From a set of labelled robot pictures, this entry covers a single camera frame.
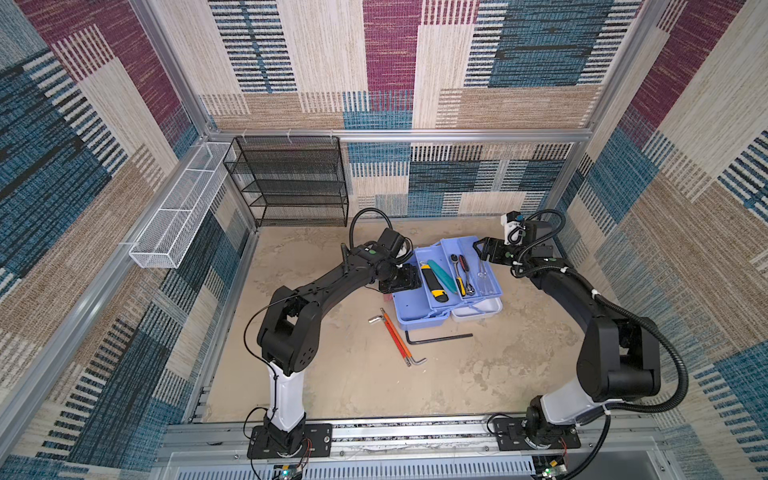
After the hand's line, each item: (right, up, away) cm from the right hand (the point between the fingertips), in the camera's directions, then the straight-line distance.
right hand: (485, 249), depth 90 cm
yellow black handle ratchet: (-8, -9, -1) cm, 12 cm away
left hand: (-21, -10, -1) cm, 23 cm away
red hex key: (-31, -21, +4) cm, 38 cm away
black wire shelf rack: (-64, +25, +22) cm, 72 cm away
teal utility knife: (-11, -8, +4) cm, 15 cm away
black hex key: (-14, -27, 0) cm, 30 cm away
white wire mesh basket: (-81, +2, -20) cm, 83 cm away
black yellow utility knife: (-15, -10, +3) cm, 18 cm away
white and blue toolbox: (-19, -19, +4) cm, 27 cm away
